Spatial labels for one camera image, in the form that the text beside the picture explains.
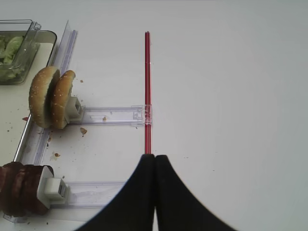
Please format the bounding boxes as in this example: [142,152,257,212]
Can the brown meat patties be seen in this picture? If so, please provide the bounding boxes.
[0,162,49,217]

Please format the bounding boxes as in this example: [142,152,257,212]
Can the white patty pusher block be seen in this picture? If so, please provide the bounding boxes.
[37,166,70,209]

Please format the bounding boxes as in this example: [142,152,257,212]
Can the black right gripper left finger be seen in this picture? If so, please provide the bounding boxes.
[78,154,155,231]

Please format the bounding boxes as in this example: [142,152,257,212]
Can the sesame bun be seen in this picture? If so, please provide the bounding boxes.
[51,70,76,129]
[28,66,60,128]

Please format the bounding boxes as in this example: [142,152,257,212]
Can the white metal tray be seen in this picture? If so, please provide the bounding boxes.
[0,31,57,165]

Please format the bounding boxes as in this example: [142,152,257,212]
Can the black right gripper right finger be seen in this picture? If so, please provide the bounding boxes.
[155,155,234,231]

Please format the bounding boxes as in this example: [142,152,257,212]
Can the clear rail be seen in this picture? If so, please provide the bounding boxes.
[51,181,125,208]
[70,105,153,126]

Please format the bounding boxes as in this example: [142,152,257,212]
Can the clear upper right rail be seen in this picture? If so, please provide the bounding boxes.
[70,105,153,126]

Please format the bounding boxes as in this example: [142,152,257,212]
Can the sesame bun top rear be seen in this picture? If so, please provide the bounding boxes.
[51,70,76,129]

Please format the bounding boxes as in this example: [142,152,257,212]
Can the white bun pusher block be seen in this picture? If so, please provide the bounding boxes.
[64,96,83,123]

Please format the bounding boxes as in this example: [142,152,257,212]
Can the clear lower right rail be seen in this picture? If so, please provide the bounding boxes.
[51,181,125,208]

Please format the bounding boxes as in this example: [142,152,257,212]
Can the clear plastic salad box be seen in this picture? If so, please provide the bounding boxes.
[0,19,41,85]

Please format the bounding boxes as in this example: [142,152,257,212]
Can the sesame bun top front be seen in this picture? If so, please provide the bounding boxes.
[28,66,60,128]

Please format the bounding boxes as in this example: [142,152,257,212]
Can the green lettuce in box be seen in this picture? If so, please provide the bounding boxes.
[0,35,24,81]

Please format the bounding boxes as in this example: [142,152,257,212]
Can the red right boundary strip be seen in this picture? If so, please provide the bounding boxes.
[144,31,152,154]

